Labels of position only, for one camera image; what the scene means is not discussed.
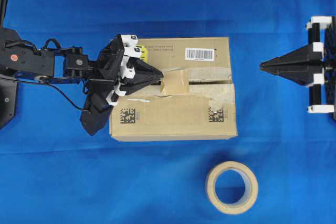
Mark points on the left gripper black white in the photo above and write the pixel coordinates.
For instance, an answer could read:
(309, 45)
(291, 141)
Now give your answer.
(117, 66)

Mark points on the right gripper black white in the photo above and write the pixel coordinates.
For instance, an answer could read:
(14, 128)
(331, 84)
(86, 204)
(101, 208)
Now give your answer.
(312, 65)

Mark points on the beige tape strip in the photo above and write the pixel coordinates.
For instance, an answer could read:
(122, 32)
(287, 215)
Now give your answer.
(175, 82)

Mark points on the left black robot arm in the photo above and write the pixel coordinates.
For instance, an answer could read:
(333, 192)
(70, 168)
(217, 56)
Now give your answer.
(23, 62)

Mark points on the brown cardboard box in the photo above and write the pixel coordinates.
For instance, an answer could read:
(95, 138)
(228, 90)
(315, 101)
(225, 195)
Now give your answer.
(207, 112)

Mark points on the beige masking tape roll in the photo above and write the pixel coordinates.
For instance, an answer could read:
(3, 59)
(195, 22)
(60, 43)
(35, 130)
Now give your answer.
(251, 188)

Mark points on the yellow sticker label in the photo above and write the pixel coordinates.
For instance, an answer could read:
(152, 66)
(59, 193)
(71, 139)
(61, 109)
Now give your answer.
(144, 53)

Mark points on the white barcode label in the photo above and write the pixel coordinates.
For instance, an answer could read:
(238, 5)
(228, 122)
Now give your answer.
(199, 54)

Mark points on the blue table cloth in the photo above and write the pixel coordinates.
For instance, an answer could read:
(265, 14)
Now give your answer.
(52, 171)

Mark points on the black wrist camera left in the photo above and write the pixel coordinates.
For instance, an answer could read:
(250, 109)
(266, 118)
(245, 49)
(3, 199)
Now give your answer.
(97, 113)

